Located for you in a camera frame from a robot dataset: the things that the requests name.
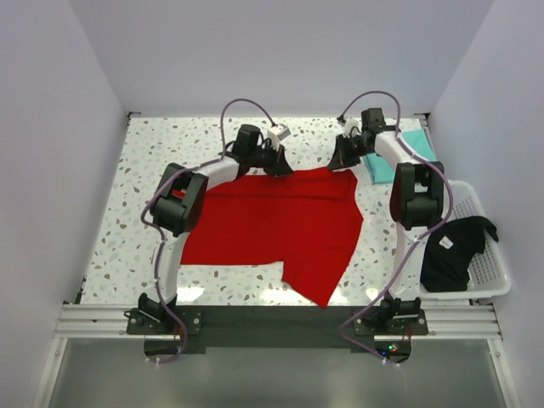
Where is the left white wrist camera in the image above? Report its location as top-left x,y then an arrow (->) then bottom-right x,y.
267,123 -> 291,141

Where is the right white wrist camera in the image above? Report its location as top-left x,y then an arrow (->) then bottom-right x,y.
338,118 -> 361,138

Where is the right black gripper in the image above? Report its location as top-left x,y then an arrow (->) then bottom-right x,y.
328,133 -> 372,171

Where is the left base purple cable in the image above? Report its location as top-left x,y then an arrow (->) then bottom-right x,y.
144,305 -> 190,365

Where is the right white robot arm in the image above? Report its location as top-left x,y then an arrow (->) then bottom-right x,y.
327,108 -> 445,334

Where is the folded teal t shirt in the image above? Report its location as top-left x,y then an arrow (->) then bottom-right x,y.
364,129 -> 436,184

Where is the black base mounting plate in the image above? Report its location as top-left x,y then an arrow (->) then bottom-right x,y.
124,306 -> 429,361

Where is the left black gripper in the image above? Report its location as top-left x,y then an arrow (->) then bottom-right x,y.
248,141 -> 293,178

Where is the black t shirt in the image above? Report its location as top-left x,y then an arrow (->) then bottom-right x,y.
420,216 -> 499,292

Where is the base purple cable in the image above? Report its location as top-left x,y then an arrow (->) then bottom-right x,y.
144,305 -> 190,365
337,280 -> 409,362

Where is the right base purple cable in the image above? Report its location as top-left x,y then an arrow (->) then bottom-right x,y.
337,280 -> 409,362

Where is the red t shirt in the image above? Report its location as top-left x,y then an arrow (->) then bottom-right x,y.
180,167 -> 363,308

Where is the white plastic laundry basket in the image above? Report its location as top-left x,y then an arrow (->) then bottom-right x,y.
420,181 -> 511,301

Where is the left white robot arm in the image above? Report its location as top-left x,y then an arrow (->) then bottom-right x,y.
138,123 -> 293,333

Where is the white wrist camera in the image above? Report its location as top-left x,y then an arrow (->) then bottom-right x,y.
267,123 -> 291,141
338,118 -> 361,138

